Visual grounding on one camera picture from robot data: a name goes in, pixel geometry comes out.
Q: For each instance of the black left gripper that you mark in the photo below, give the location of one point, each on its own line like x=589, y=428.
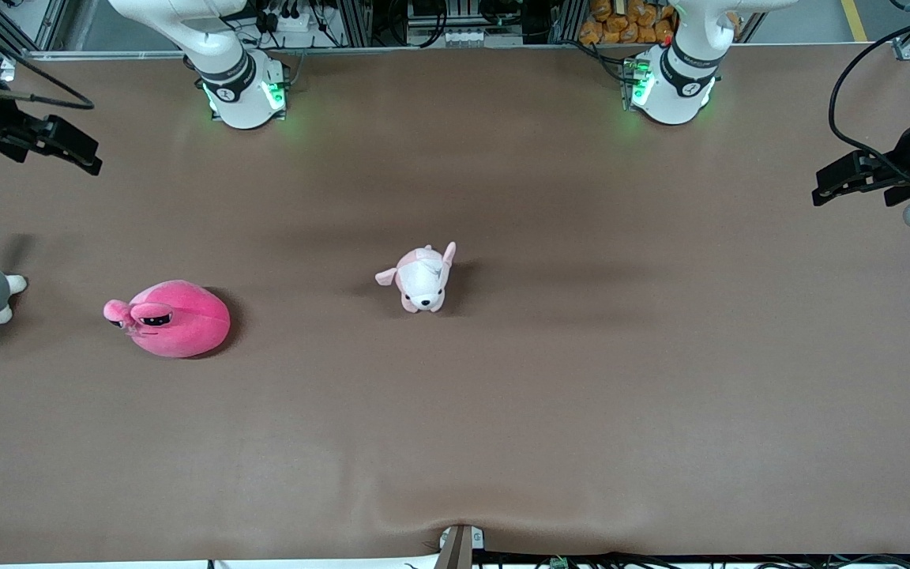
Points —
x=908, y=153

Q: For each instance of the round hot pink plush toy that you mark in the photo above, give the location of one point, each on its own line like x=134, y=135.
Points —
x=178, y=320

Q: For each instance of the bag of orange items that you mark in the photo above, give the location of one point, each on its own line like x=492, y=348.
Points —
x=625, y=20

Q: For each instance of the white power strip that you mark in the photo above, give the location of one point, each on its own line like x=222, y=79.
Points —
x=287, y=21

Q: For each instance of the small pale pink plush dog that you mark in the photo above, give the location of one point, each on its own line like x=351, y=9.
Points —
x=422, y=280

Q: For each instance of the brown table mat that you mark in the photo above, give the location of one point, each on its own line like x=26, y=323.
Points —
x=455, y=435

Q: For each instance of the metal table edge clamp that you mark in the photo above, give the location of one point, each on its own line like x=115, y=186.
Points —
x=459, y=547

